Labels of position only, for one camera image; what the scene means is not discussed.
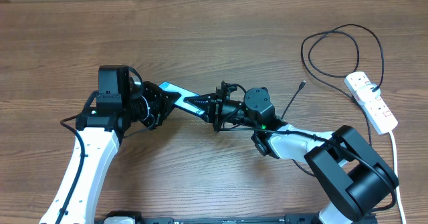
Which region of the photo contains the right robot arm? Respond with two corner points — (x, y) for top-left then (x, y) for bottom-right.
(184, 82), (399, 223)

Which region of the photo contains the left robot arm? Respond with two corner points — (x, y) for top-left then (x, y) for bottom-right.
(40, 65), (181, 223)

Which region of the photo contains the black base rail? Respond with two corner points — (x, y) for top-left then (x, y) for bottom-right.
(94, 211), (321, 224)

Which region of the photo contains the white power strip cord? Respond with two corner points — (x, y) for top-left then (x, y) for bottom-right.
(388, 130), (407, 224)

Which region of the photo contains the white charger plug adapter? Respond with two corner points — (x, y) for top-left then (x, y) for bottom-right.
(354, 84), (381, 104)

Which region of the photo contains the Samsung Galaxy smartphone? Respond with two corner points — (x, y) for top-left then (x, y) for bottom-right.
(159, 82), (205, 116)

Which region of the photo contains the black USB charging cable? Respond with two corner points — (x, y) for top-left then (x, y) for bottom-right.
(280, 23), (385, 178)

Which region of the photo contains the white power strip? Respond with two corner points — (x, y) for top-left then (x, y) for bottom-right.
(344, 72), (398, 134)

